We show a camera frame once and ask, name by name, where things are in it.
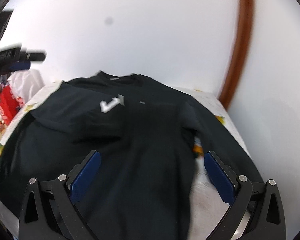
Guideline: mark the white plastic bag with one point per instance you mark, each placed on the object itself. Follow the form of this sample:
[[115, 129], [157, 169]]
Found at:
[[25, 84]]

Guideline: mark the black sweatshirt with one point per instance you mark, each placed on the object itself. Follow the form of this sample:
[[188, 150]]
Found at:
[[144, 132]]

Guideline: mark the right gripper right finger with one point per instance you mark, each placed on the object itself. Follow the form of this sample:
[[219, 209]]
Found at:
[[267, 220]]

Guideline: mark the brown wooden door frame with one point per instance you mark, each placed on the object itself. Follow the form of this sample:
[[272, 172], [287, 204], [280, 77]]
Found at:
[[240, 51]]

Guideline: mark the fruit print table cover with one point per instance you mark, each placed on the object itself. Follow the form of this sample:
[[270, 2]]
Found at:
[[206, 203]]

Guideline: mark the red paper bag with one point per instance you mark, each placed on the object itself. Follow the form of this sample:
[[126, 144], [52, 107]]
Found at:
[[10, 104]]

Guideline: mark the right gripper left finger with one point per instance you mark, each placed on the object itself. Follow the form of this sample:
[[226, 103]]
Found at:
[[37, 220]]

